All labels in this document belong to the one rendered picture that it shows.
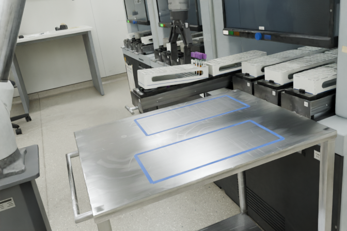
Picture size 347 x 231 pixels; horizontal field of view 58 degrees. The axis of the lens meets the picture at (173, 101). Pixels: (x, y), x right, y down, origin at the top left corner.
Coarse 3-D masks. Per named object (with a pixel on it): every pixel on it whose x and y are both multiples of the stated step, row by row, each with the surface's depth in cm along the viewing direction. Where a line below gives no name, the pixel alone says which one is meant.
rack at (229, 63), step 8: (232, 56) 148; (240, 56) 146; (248, 56) 143; (256, 56) 144; (208, 64) 140; (216, 64) 137; (224, 64) 139; (232, 64) 152; (240, 64) 148; (216, 72) 138; (224, 72) 140
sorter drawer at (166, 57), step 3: (165, 51) 211; (168, 51) 208; (162, 54) 212; (165, 54) 207; (168, 54) 203; (162, 57) 214; (165, 57) 208; (168, 57) 203; (165, 60) 210; (168, 60) 204; (159, 63) 209; (162, 63) 205; (165, 63) 209; (168, 63) 206
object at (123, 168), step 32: (224, 96) 110; (96, 128) 98; (128, 128) 94; (160, 128) 91; (192, 128) 88; (224, 128) 85; (256, 128) 83; (288, 128) 81; (320, 128) 78; (96, 160) 78; (128, 160) 76; (160, 160) 74; (192, 160) 72; (224, 160) 70; (256, 160) 69; (320, 160) 81; (96, 192) 65; (128, 192) 63; (160, 192) 62; (320, 192) 84; (224, 224) 126; (320, 224) 87
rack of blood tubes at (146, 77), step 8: (184, 64) 141; (192, 64) 141; (144, 72) 128; (152, 72) 128; (160, 72) 127; (168, 72) 129; (176, 72) 130; (208, 72) 136; (144, 80) 126; (152, 80) 137; (160, 80) 138; (168, 80) 130; (176, 80) 131; (192, 80) 134; (144, 88) 127
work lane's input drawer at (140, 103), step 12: (228, 72) 140; (240, 72) 142; (180, 84) 137; (192, 84) 134; (204, 84) 135; (216, 84) 137; (228, 84) 140; (132, 96) 137; (144, 96) 126; (156, 96) 127; (168, 96) 130; (180, 96) 132; (132, 108) 131; (144, 108) 127
